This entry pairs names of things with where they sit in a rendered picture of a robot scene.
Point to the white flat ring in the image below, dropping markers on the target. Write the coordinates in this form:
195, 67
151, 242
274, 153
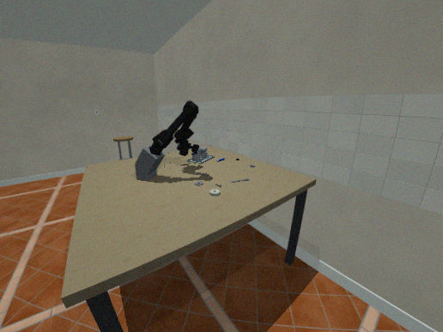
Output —
214, 192

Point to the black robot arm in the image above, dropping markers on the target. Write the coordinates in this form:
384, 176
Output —
186, 118

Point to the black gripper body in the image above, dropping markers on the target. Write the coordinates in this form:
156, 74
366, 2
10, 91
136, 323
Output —
194, 148

